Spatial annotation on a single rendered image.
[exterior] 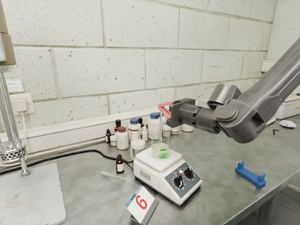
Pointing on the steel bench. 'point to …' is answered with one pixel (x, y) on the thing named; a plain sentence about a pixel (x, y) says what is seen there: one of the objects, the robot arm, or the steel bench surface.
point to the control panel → (187, 185)
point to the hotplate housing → (139, 168)
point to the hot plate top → (145, 158)
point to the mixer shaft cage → (10, 152)
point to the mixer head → (6, 45)
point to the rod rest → (260, 180)
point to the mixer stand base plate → (32, 197)
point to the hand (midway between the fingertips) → (160, 106)
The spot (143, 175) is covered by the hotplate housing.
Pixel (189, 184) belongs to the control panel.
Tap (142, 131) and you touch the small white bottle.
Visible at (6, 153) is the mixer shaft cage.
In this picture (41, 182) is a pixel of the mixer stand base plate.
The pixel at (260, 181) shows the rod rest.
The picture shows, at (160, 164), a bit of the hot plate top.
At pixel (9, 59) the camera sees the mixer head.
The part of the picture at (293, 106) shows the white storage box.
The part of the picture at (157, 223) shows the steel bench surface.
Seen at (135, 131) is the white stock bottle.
